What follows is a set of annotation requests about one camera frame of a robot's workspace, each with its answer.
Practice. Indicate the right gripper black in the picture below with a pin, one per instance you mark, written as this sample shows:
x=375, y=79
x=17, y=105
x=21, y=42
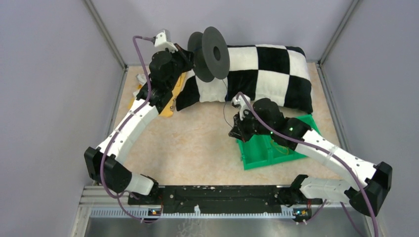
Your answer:
x=239, y=132

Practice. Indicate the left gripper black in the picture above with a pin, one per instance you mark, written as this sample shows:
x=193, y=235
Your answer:
x=188, y=58

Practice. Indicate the dark grey filament spool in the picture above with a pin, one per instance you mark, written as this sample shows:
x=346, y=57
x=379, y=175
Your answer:
x=211, y=55

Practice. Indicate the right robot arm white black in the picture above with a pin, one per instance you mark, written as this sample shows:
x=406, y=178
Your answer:
x=362, y=184

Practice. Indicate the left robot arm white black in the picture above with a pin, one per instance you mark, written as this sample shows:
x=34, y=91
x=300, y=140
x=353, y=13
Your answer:
x=105, y=163

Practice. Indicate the green three-compartment bin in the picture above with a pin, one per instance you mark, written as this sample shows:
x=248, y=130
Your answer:
x=267, y=148

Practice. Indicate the white patterned cloth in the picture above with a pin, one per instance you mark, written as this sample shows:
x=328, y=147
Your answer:
x=141, y=79

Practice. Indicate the yellow cloth with truck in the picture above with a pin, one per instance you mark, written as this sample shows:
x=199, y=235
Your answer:
x=168, y=110

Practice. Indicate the black white checkered blanket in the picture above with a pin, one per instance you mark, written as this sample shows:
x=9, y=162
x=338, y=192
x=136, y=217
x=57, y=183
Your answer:
x=277, y=72

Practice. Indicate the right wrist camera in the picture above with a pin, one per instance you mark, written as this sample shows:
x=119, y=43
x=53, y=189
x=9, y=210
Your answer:
x=241, y=102

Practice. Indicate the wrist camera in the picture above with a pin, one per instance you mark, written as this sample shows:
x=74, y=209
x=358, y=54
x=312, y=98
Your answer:
x=241, y=102
x=162, y=41

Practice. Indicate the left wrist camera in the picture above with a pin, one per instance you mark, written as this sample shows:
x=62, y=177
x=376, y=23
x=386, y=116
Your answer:
x=162, y=41

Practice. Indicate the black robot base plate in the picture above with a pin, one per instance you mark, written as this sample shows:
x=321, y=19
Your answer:
x=236, y=199

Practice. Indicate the grey slotted cable duct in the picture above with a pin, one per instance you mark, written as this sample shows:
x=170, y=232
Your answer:
x=154, y=213

